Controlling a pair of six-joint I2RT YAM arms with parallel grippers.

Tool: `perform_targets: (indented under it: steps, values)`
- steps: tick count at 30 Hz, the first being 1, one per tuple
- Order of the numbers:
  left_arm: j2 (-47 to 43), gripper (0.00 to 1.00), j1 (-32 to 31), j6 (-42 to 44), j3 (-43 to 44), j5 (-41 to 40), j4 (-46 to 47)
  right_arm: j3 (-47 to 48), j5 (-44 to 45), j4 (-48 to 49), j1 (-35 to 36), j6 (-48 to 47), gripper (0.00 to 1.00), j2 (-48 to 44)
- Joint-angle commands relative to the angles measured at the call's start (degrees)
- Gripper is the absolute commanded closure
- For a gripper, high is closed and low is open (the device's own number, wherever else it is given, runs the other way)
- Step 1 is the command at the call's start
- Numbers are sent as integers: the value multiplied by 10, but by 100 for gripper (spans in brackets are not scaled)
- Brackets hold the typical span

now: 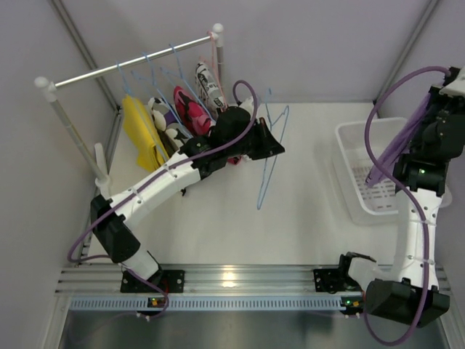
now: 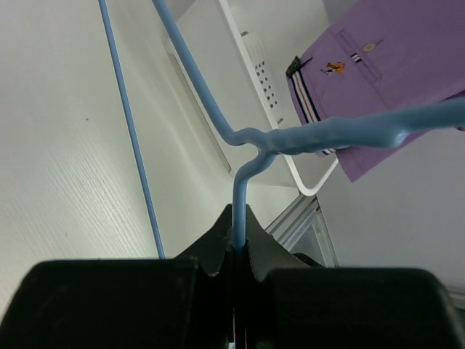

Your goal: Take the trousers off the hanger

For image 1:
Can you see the aluminium frame post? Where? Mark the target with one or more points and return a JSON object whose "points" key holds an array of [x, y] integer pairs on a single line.
{"points": [[70, 27], [425, 15]]}

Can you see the aluminium frame post left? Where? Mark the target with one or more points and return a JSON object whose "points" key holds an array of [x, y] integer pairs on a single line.
{"points": [[70, 27]]}

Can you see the grey slotted cable duct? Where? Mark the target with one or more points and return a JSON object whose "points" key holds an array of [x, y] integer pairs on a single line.
{"points": [[211, 303]]}

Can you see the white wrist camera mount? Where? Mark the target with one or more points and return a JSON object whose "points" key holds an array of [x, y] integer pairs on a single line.
{"points": [[454, 84], [248, 105]]}

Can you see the purple trousers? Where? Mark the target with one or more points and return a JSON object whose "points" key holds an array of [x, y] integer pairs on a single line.
{"points": [[398, 145]]}

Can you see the pink camouflage trousers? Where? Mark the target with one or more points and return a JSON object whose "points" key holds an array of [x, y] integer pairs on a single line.
{"points": [[194, 117]]}

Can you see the aluminium frame post right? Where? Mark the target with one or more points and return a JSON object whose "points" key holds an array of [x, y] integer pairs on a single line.
{"points": [[425, 15]]}

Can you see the pink wire hanger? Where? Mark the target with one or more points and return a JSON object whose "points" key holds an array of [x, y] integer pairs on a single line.
{"points": [[216, 60]]}

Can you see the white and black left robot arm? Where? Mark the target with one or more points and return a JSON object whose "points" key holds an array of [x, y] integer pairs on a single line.
{"points": [[113, 219]]}

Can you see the grey black white camouflage trousers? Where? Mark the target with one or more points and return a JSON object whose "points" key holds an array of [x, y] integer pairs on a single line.
{"points": [[165, 121]]}

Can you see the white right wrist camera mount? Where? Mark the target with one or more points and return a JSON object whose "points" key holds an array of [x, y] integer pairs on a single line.
{"points": [[454, 84]]}

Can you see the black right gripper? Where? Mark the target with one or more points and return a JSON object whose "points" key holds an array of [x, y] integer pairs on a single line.
{"points": [[444, 111]]}

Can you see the yellow trousers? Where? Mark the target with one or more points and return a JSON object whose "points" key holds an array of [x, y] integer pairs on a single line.
{"points": [[139, 127]]}

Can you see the white and metal clothes rack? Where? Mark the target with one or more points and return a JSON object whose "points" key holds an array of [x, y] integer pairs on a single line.
{"points": [[98, 161]]}

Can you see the white black print trousers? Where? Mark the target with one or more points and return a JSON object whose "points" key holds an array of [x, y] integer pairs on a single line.
{"points": [[208, 89]]}

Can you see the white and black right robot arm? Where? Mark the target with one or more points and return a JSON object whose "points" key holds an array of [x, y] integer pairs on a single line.
{"points": [[416, 161]]}

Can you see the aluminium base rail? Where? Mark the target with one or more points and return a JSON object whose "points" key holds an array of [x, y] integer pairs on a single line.
{"points": [[217, 280]]}

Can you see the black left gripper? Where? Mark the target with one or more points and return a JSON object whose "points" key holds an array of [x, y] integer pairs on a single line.
{"points": [[261, 137]]}

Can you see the white plastic basket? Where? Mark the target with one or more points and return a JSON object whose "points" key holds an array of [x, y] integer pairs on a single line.
{"points": [[366, 205]]}

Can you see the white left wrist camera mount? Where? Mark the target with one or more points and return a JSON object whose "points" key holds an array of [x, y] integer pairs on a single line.
{"points": [[248, 105]]}

